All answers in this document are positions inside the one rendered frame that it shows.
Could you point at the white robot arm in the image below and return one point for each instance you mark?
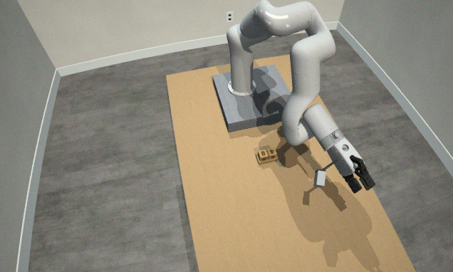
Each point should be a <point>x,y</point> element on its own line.
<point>306,56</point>

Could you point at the tan cube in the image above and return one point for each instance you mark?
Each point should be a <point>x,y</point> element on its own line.
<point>271,153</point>
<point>262,155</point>

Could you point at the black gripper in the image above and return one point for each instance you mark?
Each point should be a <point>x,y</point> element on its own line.
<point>349,162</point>

